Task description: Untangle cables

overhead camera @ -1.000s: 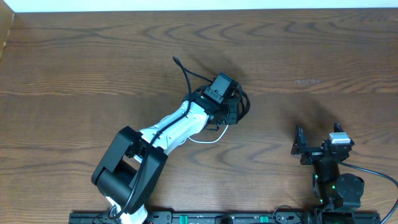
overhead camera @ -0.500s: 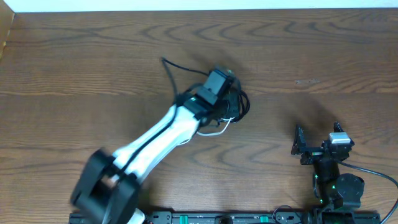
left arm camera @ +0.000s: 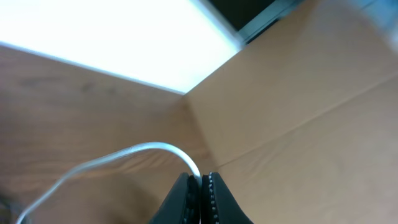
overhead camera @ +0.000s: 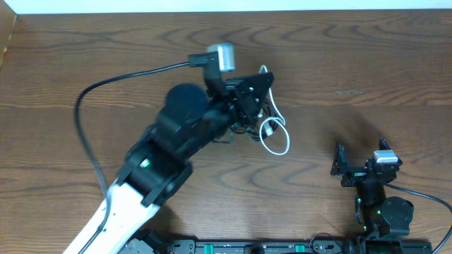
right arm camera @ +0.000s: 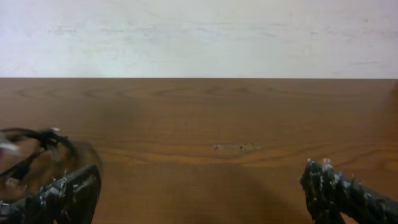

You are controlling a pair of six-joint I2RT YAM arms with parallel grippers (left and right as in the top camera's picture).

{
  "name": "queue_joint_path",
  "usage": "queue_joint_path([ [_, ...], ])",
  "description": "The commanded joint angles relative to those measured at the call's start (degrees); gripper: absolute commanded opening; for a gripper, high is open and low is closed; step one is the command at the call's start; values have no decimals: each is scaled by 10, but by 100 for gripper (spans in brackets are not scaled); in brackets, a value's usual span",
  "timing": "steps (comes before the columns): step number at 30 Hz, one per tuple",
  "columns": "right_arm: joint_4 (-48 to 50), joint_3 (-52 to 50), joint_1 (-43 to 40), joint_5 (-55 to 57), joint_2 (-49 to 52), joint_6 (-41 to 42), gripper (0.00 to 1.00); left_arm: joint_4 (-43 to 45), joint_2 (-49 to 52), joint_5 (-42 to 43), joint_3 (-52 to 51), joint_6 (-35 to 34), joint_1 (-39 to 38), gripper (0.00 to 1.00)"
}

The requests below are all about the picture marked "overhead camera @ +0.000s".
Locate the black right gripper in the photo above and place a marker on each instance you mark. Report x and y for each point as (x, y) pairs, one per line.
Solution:
(340, 167)

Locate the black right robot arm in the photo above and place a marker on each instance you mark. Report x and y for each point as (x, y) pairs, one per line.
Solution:
(385, 220)

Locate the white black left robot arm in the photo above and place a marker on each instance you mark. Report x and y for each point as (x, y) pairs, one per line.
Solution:
(158, 164)

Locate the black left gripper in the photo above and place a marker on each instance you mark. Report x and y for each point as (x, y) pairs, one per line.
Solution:
(247, 106)

